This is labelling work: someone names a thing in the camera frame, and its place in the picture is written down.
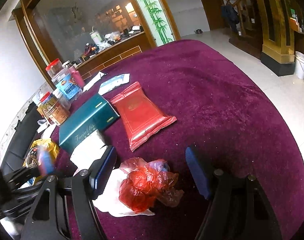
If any blue tissue pack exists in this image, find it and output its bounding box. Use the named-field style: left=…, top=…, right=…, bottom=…
left=37, top=146, right=55, bottom=177

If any red lid snack jar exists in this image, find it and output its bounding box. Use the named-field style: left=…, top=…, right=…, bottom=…
left=37, top=92, right=58, bottom=125

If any yellow tray box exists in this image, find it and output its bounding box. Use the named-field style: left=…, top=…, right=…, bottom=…
left=23, top=139, right=59, bottom=185

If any red foil pouch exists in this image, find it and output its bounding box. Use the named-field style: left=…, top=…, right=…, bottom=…
left=110, top=81, right=177, bottom=152

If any teal facial tissue box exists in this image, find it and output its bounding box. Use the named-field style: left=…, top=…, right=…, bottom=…
left=59, top=94, right=119, bottom=154

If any white paper packet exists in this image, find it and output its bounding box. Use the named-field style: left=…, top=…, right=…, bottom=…
left=83, top=72, right=106, bottom=92

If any red plastic bag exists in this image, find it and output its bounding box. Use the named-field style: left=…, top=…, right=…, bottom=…
left=118, top=157, right=184, bottom=213

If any black leather sofa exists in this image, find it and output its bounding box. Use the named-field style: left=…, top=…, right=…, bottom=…
left=0, top=102, right=42, bottom=175

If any blue label plastic jar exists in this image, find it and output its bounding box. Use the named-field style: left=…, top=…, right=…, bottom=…
left=52, top=72, right=82, bottom=101

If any white bucket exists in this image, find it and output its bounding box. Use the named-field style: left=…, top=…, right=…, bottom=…
left=294, top=51, right=304, bottom=79

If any brown label jar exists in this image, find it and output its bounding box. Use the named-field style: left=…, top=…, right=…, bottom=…
left=48, top=101, right=70, bottom=126

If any blue white wipes packet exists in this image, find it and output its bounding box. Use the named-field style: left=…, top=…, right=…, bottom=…
left=98, top=73, right=130, bottom=95

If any tall red lid jar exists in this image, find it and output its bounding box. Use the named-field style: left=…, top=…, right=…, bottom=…
left=45, top=58, right=63, bottom=79

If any wooden sideboard cabinet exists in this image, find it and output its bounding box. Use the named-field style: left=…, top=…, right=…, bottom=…
left=77, top=32, right=155, bottom=82

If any white plastic bag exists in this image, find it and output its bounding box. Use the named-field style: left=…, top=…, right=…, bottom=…
left=92, top=168, right=155, bottom=217

